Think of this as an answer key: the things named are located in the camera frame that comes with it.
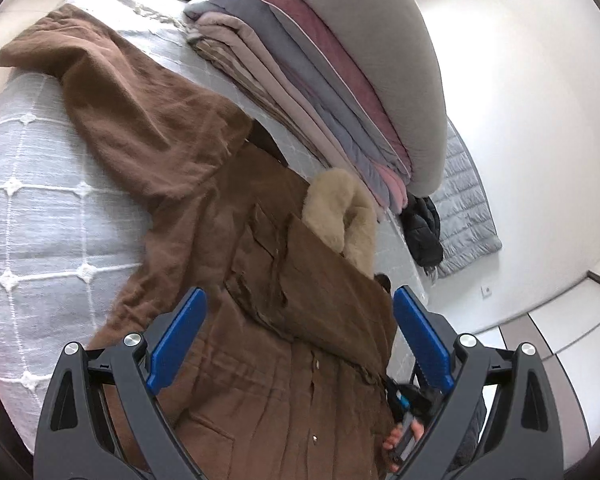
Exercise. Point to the bed with grey checked bedspread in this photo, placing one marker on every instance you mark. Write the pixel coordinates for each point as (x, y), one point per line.
(55, 210)

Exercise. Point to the grey quilted mat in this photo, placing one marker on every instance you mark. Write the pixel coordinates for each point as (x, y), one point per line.
(467, 200)

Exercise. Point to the white wall socket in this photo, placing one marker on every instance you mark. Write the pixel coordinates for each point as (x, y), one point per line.
(486, 291)

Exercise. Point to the person's right hand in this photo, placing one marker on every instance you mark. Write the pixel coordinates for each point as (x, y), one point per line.
(389, 444)

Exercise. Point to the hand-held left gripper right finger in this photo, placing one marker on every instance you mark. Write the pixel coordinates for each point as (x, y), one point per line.
(422, 340)

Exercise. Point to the beige folded blanket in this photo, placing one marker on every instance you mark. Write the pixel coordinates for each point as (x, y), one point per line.
(260, 75)

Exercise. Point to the pink folded blanket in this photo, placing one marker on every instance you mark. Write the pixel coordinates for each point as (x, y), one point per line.
(340, 65)

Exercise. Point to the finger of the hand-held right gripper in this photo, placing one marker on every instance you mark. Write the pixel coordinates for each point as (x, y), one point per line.
(402, 394)

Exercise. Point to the black jacket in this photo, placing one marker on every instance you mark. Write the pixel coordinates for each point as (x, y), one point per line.
(422, 235)

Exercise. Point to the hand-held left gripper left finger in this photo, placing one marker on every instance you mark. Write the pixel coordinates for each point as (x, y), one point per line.
(177, 340)

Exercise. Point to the blue-grey folded blanket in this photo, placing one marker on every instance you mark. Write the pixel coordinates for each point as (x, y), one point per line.
(240, 0)

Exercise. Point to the brown coat with fur collar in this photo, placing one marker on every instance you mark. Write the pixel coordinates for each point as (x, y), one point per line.
(180, 125)

